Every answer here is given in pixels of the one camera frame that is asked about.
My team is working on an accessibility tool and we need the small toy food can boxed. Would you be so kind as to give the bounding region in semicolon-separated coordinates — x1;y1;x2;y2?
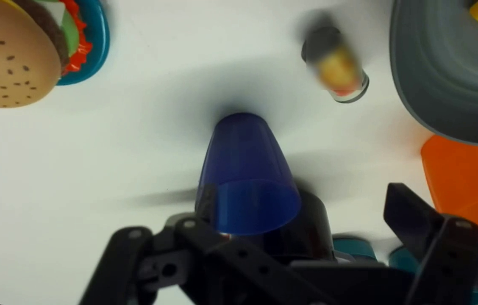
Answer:
300;25;371;105

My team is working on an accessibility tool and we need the blue plastic cup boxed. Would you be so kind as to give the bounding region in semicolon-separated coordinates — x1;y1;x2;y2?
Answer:
195;110;303;235

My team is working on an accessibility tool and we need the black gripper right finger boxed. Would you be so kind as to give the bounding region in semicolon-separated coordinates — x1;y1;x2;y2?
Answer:
381;181;478;305

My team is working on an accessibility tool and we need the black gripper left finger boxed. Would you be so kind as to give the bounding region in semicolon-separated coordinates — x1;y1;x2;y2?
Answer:
79;185;330;305

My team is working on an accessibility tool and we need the small teal plate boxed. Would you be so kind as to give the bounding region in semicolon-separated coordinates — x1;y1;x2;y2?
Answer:
54;0;110;88

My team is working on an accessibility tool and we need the grey round plate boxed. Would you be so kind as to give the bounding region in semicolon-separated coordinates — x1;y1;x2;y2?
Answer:
388;0;478;147

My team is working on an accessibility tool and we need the teal pan with grey handle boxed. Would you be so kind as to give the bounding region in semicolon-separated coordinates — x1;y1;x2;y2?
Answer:
330;234;415;268

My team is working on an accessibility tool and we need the orange plastic cup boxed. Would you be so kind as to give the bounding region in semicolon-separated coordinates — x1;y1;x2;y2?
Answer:
418;134;478;235

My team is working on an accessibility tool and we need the toy hamburger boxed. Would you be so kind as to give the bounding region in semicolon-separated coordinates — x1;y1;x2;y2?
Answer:
0;0;88;108

